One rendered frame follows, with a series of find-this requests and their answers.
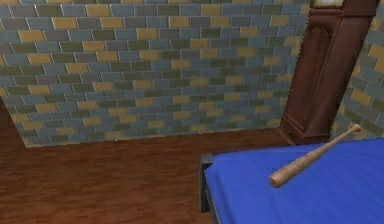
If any blue bed with black frame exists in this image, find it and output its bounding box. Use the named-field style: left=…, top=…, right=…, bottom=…
left=199, top=137, right=384, bottom=224

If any brown wooden grandfather clock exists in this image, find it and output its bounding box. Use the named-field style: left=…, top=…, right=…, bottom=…
left=277, top=0, right=381, bottom=146

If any wooden baseball bat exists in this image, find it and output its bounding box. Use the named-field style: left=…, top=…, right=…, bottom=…
left=268, top=123, right=363, bottom=189

